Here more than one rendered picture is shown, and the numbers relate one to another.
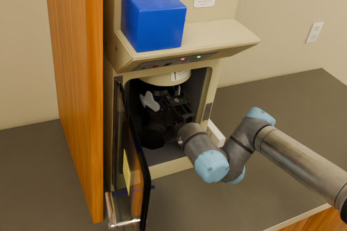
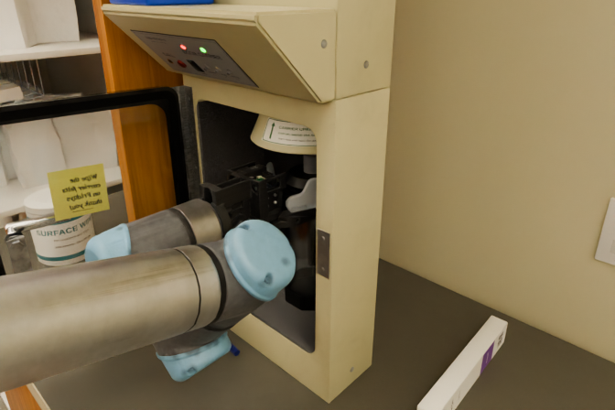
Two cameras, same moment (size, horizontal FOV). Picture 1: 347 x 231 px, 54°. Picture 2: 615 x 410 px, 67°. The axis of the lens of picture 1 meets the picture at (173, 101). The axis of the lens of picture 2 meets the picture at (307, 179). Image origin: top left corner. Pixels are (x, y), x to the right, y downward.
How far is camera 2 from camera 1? 96 cm
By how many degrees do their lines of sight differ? 65
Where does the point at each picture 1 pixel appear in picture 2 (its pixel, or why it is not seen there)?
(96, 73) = (102, 36)
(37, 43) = not seen: hidden behind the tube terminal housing
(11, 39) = not seen: hidden behind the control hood
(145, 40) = not seen: outside the picture
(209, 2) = not seen: outside the picture
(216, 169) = (89, 253)
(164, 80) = (258, 133)
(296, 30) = not seen: outside the picture
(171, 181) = (264, 374)
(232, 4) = not seen: outside the picture
